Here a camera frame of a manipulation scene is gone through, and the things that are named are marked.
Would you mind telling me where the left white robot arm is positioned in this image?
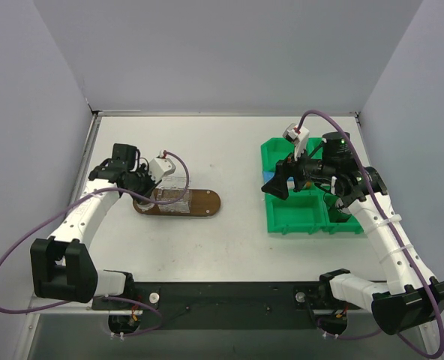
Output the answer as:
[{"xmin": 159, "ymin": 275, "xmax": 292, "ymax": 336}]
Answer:
[{"xmin": 30, "ymin": 144, "xmax": 176, "ymax": 309}]

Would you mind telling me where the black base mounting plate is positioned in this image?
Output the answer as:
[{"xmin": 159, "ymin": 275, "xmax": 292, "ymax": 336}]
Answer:
[{"xmin": 91, "ymin": 281, "xmax": 348, "ymax": 330}]

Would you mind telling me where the blue white toothpaste tube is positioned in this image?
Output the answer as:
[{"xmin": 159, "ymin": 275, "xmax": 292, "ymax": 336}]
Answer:
[{"xmin": 262, "ymin": 171, "xmax": 315, "ymax": 191}]

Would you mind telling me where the green plastic divided bin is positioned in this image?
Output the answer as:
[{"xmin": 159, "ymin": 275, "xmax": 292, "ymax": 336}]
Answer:
[{"xmin": 261, "ymin": 137, "xmax": 363, "ymax": 235}]

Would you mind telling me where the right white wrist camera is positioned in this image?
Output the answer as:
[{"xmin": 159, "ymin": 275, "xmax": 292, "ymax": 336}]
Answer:
[{"xmin": 283, "ymin": 123, "xmax": 310, "ymax": 161}]

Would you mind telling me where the purple cable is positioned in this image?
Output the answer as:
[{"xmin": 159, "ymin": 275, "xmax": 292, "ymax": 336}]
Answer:
[
  {"xmin": 298, "ymin": 109, "xmax": 444, "ymax": 357},
  {"xmin": 0, "ymin": 149, "xmax": 191, "ymax": 337}
]

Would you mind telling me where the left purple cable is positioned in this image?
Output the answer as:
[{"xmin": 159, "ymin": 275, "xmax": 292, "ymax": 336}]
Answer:
[{"xmin": 0, "ymin": 149, "xmax": 191, "ymax": 337}]

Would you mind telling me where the brown oval wooden tray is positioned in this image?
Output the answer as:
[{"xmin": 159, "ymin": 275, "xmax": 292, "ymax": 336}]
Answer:
[{"xmin": 133, "ymin": 189, "xmax": 221, "ymax": 218}]

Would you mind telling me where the black cylindrical cup in bin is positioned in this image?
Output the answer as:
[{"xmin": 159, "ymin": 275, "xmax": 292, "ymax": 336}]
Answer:
[{"xmin": 328, "ymin": 199, "xmax": 352, "ymax": 223}]

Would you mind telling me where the clear acrylic organizer box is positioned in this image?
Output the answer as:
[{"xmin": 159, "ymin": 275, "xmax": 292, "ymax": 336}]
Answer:
[{"xmin": 155, "ymin": 175, "xmax": 192, "ymax": 215}]

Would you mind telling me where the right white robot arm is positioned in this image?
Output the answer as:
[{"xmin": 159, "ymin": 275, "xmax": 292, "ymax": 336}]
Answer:
[{"xmin": 262, "ymin": 125, "xmax": 444, "ymax": 335}]

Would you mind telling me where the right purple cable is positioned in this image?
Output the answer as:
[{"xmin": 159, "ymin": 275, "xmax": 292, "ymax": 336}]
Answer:
[{"xmin": 298, "ymin": 109, "xmax": 444, "ymax": 357}]

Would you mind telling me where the clear plastic cup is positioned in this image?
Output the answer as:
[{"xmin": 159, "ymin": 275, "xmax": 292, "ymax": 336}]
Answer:
[{"xmin": 133, "ymin": 200, "xmax": 155, "ymax": 213}]

